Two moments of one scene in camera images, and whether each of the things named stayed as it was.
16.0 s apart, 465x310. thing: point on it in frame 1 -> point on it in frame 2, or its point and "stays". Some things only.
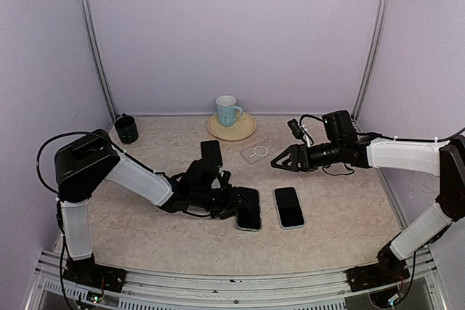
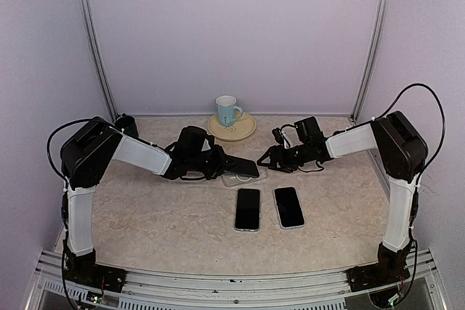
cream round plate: x=242 y=128 stays
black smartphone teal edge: x=248 y=210 stays
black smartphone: x=288 y=206 stays
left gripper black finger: x=245 y=197 -> x=232 y=162
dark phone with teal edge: x=210 y=151 -> x=242 y=166
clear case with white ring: x=261 y=150 -> x=232 y=179
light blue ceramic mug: x=227 y=112 stays
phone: x=289 y=207 stays
